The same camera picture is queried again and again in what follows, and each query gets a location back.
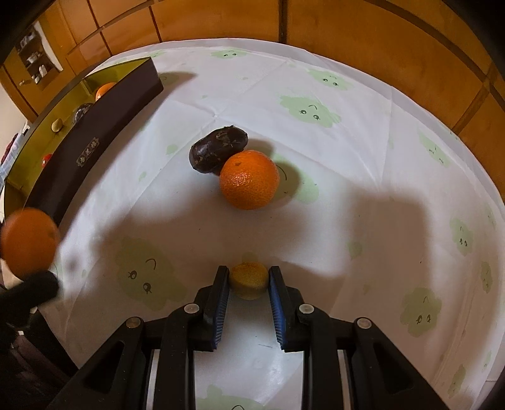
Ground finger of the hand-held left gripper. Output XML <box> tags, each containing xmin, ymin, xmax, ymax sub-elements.
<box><xmin>12</xmin><ymin>270</ymin><xmax>63</xmax><ymax>312</ymax></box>

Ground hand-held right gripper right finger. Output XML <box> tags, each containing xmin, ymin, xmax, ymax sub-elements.
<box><xmin>267</xmin><ymin>265</ymin><xmax>450</xmax><ymax>410</ymax></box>

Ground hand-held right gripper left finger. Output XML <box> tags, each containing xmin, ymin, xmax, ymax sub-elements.
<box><xmin>47</xmin><ymin>265</ymin><xmax>230</xmax><ymax>410</ymax></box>

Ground small yellow citrus fruit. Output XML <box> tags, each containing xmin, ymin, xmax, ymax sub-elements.
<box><xmin>229</xmin><ymin>262</ymin><xmax>270</xmax><ymax>300</ymax></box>

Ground orange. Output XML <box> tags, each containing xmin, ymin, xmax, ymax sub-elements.
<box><xmin>1</xmin><ymin>208</ymin><xmax>62</xmax><ymax>278</ymax></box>
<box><xmin>95</xmin><ymin>81</ymin><xmax>118</xmax><ymax>101</ymax></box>
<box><xmin>219</xmin><ymin>150</ymin><xmax>281</xmax><ymax>211</ymax></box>

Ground gold tin box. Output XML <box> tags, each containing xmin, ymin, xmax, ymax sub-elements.
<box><xmin>3</xmin><ymin>56</ymin><xmax>164</xmax><ymax>229</ymax></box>

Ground red and blue cloth pile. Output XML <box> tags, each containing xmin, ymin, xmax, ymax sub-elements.
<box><xmin>0</xmin><ymin>132</ymin><xmax>20</xmax><ymax>178</ymax></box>

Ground white green-printed tablecloth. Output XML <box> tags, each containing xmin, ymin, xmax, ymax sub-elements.
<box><xmin>37</xmin><ymin>37</ymin><xmax>502</xmax><ymax>410</ymax></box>

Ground wooden door with shelf niche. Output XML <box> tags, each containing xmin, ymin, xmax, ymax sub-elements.
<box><xmin>0</xmin><ymin>16</ymin><xmax>74</xmax><ymax>119</ymax></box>

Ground wooden wardrobe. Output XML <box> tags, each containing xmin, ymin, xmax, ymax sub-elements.
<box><xmin>39</xmin><ymin>0</ymin><xmax>505</xmax><ymax>166</ymax></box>

